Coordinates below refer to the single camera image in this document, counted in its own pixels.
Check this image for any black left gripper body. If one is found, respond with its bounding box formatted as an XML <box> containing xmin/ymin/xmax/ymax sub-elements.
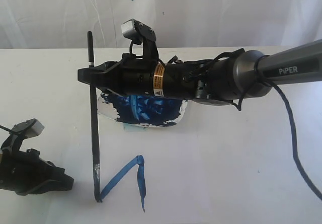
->
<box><xmin>1</xmin><ymin>149</ymin><xmax>54</xmax><ymax>196</ymax></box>

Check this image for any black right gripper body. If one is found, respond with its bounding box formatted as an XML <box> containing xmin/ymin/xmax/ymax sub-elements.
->
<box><xmin>118</xmin><ymin>53</ymin><xmax>196</xmax><ymax>100</ymax></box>

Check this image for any black paintbrush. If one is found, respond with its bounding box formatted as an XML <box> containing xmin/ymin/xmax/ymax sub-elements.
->
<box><xmin>87</xmin><ymin>31</ymin><xmax>103</xmax><ymax>203</ymax></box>

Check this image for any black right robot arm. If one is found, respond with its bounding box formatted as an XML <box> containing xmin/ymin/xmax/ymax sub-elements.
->
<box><xmin>77</xmin><ymin>40</ymin><xmax>321</xmax><ymax>106</ymax></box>

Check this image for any white plate with blue paint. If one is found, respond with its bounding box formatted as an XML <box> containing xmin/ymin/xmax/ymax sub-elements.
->
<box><xmin>97</xmin><ymin>93</ymin><xmax>188</xmax><ymax>127</ymax></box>

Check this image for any white paper sheet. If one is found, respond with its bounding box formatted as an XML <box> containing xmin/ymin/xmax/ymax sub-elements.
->
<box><xmin>46</xmin><ymin>131</ymin><xmax>249</xmax><ymax>223</ymax></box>

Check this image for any white backdrop curtain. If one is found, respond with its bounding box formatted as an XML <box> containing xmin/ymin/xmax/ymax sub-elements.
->
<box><xmin>1</xmin><ymin>0</ymin><xmax>321</xmax><ymax>49</ymax></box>

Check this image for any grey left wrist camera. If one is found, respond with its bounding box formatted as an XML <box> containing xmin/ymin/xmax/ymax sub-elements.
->
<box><xmin>12</xmin><ymin>118</ymin><xmax>44</xmax><ymax>138</ymax></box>

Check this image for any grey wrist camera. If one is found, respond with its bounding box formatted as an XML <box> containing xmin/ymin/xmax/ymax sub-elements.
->
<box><xmin>121</xmin><ymin>19</ymin><xmax>156</xmax><ymax>45</ymax></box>
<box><xmin>12</xmin><ymin>118</ymin><xmax>44</xmax><ymax>138</ymax></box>

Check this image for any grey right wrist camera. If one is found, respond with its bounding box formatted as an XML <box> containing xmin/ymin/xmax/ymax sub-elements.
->
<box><xmin>121</xmin><ymin>19</ymin><xmax>156</xmax><ymax>45</ymax></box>

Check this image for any blue braided cable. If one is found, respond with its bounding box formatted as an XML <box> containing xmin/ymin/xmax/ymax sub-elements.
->
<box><xmin>273</xmin><ymin>82</ymin><xmax>322</xmax><ymax>201</ymax></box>

